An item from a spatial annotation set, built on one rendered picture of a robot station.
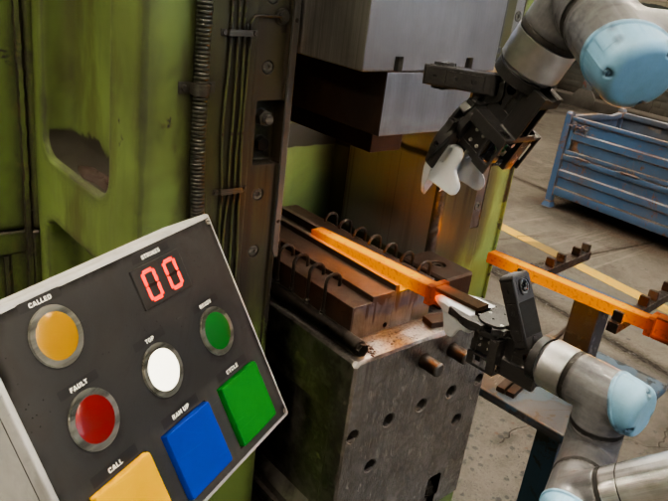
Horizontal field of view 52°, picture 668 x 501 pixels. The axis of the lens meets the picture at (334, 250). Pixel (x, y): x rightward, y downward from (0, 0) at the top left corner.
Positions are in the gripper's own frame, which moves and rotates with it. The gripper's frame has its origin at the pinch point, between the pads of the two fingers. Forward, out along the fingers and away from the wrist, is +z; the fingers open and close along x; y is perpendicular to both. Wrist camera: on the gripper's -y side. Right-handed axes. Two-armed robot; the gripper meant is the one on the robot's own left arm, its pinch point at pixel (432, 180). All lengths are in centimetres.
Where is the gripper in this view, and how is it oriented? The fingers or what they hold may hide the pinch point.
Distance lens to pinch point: 94.2
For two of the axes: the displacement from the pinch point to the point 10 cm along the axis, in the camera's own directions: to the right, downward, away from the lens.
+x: 7.6, -1.7, 6.2
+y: 5.2, 7.4, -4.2
